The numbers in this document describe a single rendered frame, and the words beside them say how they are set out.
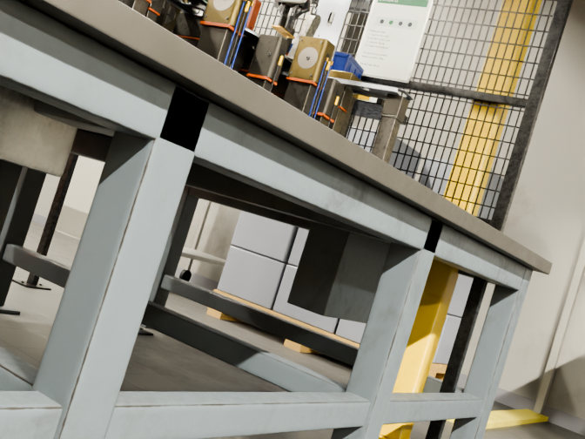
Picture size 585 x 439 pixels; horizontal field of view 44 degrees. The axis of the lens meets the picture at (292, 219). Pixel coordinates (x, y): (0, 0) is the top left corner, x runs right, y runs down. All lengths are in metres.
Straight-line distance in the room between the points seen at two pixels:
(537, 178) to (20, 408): 3.92
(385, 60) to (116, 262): 1.80
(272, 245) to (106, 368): 2.98
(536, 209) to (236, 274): 1.81
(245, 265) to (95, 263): 3.07
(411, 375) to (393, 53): 1.08
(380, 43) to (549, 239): 2.18
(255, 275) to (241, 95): 3.01
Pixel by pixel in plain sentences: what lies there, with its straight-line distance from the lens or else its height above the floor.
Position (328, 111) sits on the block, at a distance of 2.04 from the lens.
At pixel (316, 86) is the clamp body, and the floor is 0.92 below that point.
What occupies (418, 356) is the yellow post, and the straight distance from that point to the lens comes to 2.38.
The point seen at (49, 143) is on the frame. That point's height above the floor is 0.54.
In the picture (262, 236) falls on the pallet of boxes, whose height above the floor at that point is 0.50.
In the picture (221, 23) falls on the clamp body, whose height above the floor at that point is 0.93.
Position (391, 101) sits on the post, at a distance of 2.05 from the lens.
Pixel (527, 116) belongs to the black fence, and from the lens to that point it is 2.37.
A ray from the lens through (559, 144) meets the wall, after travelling 4.59.
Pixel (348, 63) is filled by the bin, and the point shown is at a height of 1.13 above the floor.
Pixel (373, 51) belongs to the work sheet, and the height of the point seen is 1.24.
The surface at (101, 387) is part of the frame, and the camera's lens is 0.99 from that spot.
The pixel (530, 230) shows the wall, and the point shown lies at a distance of 4.50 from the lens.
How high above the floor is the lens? 0.51
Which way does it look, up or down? 2 degrees up
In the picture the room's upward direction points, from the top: 17 degrees clockwise
